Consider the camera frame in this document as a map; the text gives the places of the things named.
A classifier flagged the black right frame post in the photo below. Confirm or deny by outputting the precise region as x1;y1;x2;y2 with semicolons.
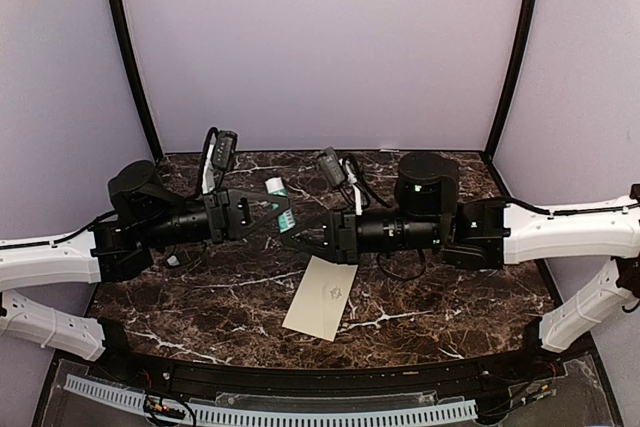
483;0;536;162

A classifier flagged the black left frame post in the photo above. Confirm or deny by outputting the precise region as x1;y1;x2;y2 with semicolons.
108;0;164;162

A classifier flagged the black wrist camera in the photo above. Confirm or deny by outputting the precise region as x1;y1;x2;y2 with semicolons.
199;127;238;195
316;147;371;215

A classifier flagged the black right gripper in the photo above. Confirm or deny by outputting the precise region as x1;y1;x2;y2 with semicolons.
281;202;444;263

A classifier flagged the green white glue stick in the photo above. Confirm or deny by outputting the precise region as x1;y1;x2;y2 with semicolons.
264;176;297;234

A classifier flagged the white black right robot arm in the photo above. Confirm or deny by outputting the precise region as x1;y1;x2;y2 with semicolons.
282;152;639;381

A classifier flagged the beige paper envelope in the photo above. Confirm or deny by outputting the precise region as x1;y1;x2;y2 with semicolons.
282;257;357;342

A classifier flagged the black frame post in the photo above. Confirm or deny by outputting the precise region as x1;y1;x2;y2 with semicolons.
108;0;164;162
483;0;536;162

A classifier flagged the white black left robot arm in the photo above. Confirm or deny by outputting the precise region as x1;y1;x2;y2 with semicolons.
1;160;290;383

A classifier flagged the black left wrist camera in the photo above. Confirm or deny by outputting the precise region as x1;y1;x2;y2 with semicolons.
199;127;238;195

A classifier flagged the white slotted cable duct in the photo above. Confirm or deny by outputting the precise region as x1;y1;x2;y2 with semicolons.
64;375;478;426

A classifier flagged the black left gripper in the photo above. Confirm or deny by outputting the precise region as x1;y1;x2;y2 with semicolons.
140;188;291;250

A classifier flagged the black front table rail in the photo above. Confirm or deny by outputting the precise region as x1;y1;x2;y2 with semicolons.
89;351;566;399

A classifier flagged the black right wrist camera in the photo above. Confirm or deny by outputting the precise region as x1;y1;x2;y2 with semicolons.
316;147;371;215

